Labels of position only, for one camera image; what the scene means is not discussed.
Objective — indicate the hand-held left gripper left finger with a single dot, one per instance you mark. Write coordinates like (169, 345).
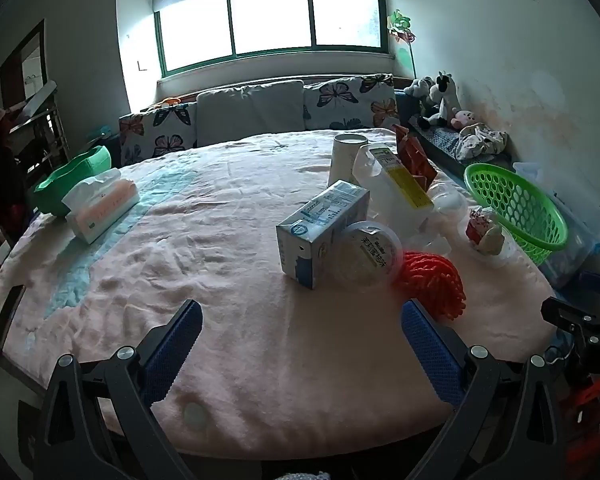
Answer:
(172, 350)

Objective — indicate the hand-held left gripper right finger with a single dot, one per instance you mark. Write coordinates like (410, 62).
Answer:
(430, 350)

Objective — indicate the green plastic basket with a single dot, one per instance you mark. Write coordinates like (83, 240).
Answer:
(517, 205)

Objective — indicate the red snack bag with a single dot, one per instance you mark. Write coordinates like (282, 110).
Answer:
(414, 157)

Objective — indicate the clear plastic storage box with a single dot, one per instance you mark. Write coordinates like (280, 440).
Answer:
(582, 230)

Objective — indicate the red foam fruit net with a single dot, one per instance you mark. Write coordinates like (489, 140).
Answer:
(432, 282)

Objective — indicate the pink blanket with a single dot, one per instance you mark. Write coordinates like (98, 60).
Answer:
(220, 260)

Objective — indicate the clear cup with red wrapper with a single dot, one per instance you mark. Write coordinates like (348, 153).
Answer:
(485, 235)

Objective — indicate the round clear plastic container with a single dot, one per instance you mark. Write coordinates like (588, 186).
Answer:
(367, 255)

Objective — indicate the crumpled clear plastic wrap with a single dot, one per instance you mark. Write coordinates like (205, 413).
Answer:
(442, 210)

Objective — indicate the pink tissue pack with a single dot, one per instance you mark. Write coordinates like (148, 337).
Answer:
(102, 207)

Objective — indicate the blue and white milk carton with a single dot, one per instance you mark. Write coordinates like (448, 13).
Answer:
(315, 230)

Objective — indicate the white container with yellow label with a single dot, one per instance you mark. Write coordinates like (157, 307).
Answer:
(395, 185)

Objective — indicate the crumpled patterned cloth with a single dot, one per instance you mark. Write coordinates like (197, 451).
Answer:
(480, 141)

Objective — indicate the green plastic basin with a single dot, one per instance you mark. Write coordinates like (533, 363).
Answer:
(60, 190)

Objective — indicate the white paper cup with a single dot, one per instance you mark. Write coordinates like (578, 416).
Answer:
(342, 160)

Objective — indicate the patterned bench cushion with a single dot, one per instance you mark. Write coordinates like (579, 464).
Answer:
(442, 137)

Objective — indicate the pink plush toy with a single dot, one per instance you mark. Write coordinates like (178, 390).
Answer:
(464, 119)

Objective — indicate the butterfly print pillow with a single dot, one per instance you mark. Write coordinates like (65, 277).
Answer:
(350, 102)
(165, 130)

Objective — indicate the teal plastic object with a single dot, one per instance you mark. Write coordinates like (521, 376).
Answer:
(101, 131)

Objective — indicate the black and white plush cow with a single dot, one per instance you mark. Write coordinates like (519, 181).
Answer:
(442, 97)

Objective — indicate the dark hanging clothes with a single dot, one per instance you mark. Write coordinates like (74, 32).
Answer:
(2, 170)

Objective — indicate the orange toy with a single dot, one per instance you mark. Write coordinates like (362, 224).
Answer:
(170, 101)

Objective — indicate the grey cushion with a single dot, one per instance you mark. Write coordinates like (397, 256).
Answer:
(250, 112)

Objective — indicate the wooden rack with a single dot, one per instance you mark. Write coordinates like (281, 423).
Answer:
(37, 125)

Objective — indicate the grey plush toy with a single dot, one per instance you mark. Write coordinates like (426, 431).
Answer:
(417, 87)

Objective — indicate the colourful pinwheel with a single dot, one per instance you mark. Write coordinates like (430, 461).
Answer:
(400, 25)

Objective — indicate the green framed window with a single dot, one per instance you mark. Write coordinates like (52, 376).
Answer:
(270, 25)

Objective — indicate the brown door frame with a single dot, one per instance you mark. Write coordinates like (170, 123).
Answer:
(25, 60)

